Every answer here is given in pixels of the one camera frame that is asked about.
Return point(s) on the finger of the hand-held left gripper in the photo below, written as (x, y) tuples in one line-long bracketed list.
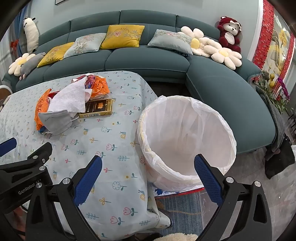
[(8, 146), (34, 157)]

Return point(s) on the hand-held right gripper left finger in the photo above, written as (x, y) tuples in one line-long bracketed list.
[(87, 180)]

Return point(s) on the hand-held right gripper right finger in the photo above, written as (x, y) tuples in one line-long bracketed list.
[(208, 178)]

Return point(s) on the grey face mask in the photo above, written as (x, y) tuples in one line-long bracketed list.
[(56, 121)]

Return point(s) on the white lined trash bin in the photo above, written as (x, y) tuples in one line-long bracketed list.
[(175, 143)]

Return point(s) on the white paper tissue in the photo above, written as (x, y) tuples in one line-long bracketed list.
[(67, 97)]

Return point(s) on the dark gold box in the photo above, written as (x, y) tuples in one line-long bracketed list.
[(99, 107)]

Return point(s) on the orange colourful snack wrapper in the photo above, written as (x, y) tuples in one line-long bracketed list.
[(100, 87)]

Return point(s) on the blue rug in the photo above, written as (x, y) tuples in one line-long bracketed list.
[(185, 208)]

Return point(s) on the floral light blue tablecloth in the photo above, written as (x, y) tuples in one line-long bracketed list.
[(111, 143)]

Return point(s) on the brown chair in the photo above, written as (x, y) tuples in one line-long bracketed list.
[(4, 95)]

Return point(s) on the white fluffy fabric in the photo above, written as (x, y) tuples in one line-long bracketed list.
[(175, 237)]

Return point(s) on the grey plush toy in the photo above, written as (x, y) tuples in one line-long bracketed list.
[(31, 63)]

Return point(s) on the red ribbon bow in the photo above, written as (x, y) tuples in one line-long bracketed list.
[(14, 44)]

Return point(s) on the artificial flowers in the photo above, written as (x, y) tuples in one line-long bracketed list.
[(281, 92)]

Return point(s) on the white plush toy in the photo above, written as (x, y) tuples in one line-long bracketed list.
[(31, 34)]

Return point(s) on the blue curtain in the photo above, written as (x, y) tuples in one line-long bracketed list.
[(18, 30)]

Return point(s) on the grey-blue embroidered pillow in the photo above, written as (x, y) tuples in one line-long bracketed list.
[(85, 44), (171, 40)]

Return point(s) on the teal sofa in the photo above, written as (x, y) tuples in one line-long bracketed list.
[(150, 60)]

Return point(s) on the red monkey plush toy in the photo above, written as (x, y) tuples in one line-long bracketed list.
[(227, 34)]

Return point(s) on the large yellow embroidered pillow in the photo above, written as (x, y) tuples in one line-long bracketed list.
[(122, 37)]

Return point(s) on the red bordered wall hanging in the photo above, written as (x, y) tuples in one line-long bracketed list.
[(266, 34)]

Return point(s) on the framed wall picture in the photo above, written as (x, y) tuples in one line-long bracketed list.
[(67, 1)]

